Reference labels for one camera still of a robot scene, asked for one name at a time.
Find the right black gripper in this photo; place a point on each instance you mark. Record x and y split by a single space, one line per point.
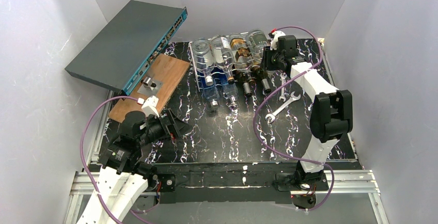
269 60

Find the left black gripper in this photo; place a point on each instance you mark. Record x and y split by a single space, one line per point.
169 124

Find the clear bottle green label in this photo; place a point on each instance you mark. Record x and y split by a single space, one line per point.
257 42

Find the clear bottle blue label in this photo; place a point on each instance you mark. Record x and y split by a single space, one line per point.
223 56

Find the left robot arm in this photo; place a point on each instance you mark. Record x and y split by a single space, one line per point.
123 175

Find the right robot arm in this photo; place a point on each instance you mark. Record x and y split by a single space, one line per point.
331 113

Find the dark wine bottle right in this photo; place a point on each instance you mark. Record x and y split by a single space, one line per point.
260 75

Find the dark wine bottle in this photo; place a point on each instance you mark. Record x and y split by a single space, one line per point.
245 80
260 75

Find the amber labelled bottle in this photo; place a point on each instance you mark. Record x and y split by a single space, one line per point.
242 58

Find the dark wine bottle left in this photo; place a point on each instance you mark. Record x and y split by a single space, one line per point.
245 80

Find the blue bottle left bottom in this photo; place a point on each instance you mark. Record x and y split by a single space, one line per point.
210 93

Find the blue bottle right bottom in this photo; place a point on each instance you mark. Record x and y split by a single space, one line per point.
230 93

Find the small silver wrench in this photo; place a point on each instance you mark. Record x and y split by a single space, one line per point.
282 96

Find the large silver wrench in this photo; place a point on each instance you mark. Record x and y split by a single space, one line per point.
271 117

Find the metal plate with cylinder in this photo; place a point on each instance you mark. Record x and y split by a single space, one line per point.
149 86

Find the wooden board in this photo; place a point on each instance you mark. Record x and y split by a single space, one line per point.
161 79

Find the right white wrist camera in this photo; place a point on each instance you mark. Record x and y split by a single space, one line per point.
274 35

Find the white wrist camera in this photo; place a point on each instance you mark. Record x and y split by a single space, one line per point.
149 106
274 35

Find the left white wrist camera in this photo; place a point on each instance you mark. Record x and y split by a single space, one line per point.
149 106

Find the white wire wine rack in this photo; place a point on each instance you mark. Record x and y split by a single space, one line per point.
217 72

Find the grey network switch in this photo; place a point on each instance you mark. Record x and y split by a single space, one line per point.
123 51

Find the aluminium frame rail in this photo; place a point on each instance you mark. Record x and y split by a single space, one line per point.
221 160

